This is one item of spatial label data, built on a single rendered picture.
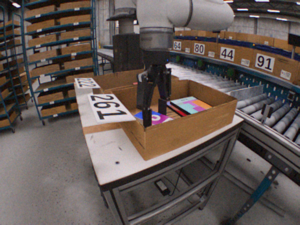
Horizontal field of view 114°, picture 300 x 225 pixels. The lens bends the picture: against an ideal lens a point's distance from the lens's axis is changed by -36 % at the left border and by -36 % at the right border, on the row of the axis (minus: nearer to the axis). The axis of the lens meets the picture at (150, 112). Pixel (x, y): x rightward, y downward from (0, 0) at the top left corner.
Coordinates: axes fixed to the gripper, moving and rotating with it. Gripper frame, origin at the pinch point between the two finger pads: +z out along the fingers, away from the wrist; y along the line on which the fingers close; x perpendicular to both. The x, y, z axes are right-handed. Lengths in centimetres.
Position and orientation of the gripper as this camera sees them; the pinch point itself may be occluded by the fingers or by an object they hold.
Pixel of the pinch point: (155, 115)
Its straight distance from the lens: 47.7
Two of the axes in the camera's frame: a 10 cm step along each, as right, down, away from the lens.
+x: 7.8, 2.9, -5.6
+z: 0.0, 8.9, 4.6
